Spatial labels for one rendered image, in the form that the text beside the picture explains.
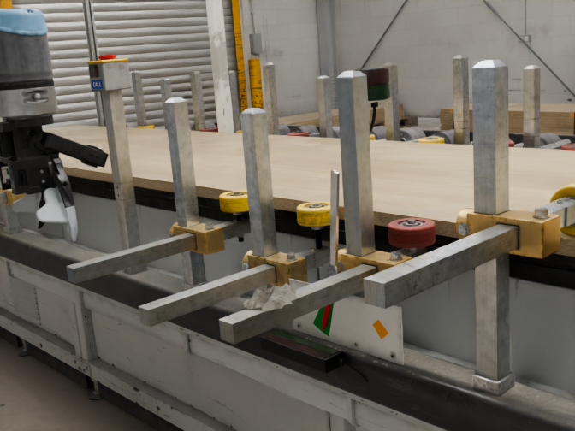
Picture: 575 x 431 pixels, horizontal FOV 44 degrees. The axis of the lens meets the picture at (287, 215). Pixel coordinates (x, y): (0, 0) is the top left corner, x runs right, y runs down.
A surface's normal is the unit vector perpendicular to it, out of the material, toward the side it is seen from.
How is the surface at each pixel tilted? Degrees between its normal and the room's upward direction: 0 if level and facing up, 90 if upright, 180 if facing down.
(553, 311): 90
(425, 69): 90
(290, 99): 90
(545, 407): 0
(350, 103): 90
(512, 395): 0
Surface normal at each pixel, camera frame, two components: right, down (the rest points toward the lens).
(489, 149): -0.73, 0.21
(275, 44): 0.63, 0.13
